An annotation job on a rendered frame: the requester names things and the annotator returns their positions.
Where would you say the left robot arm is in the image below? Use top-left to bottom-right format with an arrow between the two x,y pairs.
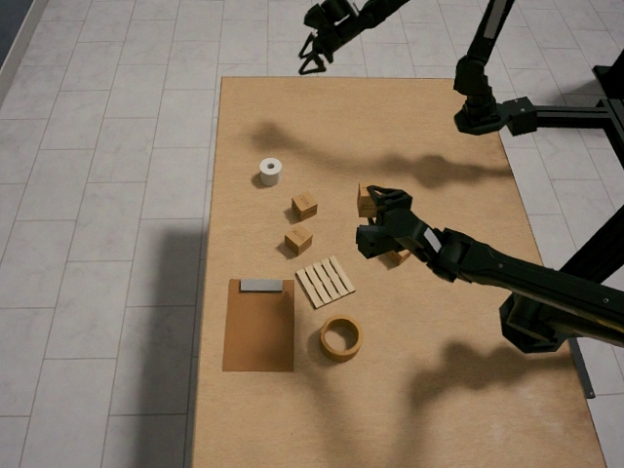
356,208 -> 624,348

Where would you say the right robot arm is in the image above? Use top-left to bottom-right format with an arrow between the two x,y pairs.
303,0 -> 515,128

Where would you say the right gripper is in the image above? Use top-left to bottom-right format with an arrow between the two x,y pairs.
297,31 -> 346,76

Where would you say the brown clipboard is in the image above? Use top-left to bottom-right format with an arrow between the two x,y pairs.
223,279 -> 294,371

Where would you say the small square wooden pallet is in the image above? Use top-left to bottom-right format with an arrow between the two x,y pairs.
296,255 -> 356,310

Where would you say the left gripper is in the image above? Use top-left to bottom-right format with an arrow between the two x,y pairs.
367,185 -> 412,226

